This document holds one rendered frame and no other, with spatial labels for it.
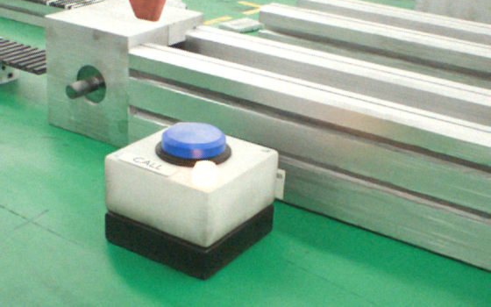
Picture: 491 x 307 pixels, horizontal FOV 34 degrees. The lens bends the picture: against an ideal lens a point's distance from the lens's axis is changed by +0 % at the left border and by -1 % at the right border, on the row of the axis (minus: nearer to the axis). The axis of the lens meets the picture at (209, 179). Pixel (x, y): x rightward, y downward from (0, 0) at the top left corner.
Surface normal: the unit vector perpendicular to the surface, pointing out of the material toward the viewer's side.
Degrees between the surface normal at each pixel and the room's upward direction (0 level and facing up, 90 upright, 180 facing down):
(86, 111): 90
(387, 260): 0
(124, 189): 90
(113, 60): 90
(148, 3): 100
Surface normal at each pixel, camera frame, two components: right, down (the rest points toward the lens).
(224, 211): 0.82, 0.28
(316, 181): -0.57, 0.33
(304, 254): 0.04, -0.90
